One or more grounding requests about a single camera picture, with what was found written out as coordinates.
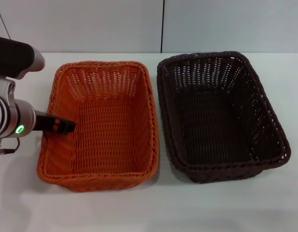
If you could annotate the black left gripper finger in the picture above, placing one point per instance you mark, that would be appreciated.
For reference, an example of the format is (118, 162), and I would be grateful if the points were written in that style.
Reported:
(65, 126)

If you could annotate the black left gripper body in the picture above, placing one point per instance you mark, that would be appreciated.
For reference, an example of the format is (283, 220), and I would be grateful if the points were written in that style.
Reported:
(43, 120)

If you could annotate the orange woven plastic basket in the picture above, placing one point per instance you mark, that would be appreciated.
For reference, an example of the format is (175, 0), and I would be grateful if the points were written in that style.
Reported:
(110, 140)

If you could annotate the dark brown woven basket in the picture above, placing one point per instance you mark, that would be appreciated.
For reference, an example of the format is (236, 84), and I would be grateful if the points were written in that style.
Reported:
(216, 125)

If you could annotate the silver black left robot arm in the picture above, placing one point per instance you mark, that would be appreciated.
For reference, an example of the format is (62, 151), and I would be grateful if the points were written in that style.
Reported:
(23, 116)

